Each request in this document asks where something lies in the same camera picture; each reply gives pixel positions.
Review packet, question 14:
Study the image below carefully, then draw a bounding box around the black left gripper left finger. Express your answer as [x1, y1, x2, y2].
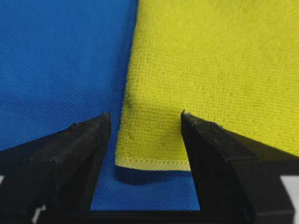
[0, 113, 111, 224]

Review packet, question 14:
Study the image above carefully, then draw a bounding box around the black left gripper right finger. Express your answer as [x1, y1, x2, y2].
[180, 112, 299, 224]

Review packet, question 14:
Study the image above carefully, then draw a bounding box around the yellow-green towel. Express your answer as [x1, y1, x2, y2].
[115, 0, 299, 171]

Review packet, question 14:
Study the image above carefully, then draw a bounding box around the blue table cloth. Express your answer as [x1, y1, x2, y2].
[0, 0, 199, 210]

